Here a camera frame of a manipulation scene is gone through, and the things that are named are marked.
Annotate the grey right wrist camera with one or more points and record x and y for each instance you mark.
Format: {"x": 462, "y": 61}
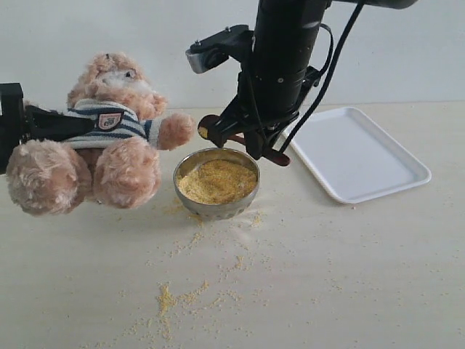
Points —
{"x": 232, "y": 42}

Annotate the white rectangular plastic tray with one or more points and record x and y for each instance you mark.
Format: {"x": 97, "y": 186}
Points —
{"x": 354, "y": 159}

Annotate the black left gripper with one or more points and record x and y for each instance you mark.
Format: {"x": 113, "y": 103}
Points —
{"x": 39, "y": 123}

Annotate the tan teddy bear striped sweater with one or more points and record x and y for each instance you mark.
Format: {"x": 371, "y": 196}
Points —
{"x": 115, "y": 163}

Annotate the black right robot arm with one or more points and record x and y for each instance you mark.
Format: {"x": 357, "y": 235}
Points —
{"x": 284, "y": 36}

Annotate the steel bowl of yellow millet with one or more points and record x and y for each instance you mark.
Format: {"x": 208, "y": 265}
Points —
{"x": 216, "y": 183}

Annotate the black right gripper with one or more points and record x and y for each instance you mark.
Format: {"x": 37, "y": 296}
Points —
{"x": 262, "y": 107}

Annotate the dark red wooden spoon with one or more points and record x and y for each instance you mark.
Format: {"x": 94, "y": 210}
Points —
{"x": 219, "y": 129}

